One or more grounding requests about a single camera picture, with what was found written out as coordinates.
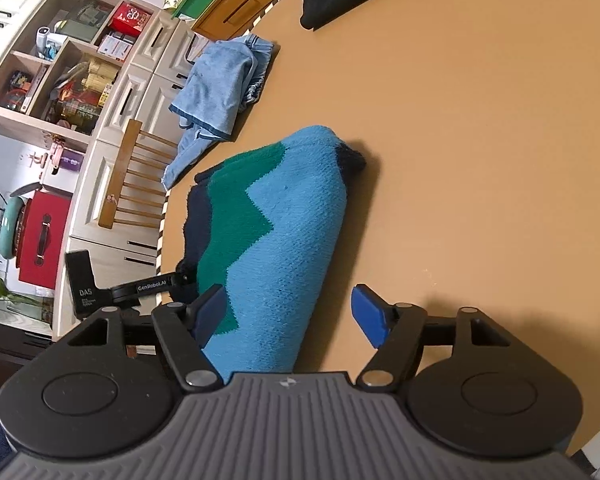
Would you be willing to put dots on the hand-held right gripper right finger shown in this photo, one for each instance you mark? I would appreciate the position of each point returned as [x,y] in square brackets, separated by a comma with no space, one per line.
[372,320]

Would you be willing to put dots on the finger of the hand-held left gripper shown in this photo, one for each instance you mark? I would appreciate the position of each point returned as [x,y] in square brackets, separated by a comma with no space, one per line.
[150,286]

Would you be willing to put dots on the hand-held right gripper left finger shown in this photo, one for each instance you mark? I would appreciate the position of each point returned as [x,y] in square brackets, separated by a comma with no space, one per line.
[210,315]

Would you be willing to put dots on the blue knit sweater vest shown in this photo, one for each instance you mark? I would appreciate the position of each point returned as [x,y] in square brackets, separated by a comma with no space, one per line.
[290,220]

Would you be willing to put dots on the teal pot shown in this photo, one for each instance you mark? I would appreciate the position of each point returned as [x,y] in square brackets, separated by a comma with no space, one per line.
[9,230]

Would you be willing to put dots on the white drawer cabinet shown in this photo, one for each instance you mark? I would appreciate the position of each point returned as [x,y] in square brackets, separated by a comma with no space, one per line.
[102,180]

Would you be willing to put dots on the wooden spindle chair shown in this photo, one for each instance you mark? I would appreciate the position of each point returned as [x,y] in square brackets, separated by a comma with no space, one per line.
[125,170]

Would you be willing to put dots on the purple box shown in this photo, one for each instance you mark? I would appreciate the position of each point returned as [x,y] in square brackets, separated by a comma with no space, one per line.
[71,162]

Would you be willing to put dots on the white open shelf unit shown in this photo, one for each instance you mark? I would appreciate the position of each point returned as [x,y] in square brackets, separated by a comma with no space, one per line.
[10,110]

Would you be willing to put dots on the blue denim jeans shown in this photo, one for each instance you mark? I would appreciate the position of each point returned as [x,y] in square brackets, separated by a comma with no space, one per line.
[215,85]

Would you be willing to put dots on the red patterned box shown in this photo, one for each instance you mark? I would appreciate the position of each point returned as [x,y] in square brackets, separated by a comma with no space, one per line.
[130,17]

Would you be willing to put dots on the wooden side cabinet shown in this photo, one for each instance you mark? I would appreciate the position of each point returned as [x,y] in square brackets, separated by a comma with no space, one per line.
[245,5]

